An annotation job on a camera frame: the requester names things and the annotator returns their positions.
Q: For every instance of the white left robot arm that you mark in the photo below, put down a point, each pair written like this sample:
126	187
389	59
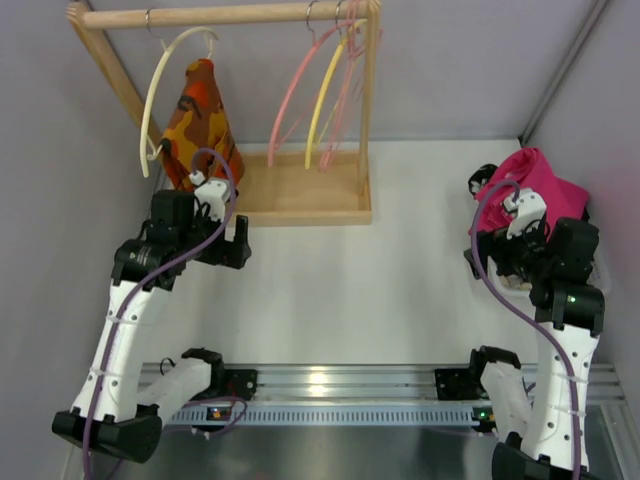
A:
111	415

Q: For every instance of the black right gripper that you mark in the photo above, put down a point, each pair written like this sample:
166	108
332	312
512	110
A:
484	250

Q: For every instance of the yellow hanger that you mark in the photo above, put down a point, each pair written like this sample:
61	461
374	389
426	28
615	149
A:
330	132

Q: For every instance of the black white patterned cloth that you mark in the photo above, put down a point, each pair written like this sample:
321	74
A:
480	178

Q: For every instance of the thin pink wire hanger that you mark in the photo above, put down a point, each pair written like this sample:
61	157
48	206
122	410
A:
359	50

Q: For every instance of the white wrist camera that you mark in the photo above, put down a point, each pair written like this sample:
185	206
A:
216	192
526	210

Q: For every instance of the cream plastic hanger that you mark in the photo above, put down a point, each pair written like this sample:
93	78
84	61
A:
149	149

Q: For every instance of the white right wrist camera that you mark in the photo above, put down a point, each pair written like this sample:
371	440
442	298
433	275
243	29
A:
526	210

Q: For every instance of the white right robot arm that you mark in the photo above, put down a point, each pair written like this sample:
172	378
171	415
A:
541	433

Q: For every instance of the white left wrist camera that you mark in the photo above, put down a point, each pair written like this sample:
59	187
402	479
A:
216	192

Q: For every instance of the wooden clothes rack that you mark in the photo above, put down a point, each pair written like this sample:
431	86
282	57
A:
286	194

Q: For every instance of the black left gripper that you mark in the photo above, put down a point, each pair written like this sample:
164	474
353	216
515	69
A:
232	248

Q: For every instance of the orange camouflage trousers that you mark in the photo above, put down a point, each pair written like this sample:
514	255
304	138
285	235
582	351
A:
199	121

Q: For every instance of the aluminium rail base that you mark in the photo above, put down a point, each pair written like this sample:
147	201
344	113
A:
346	395

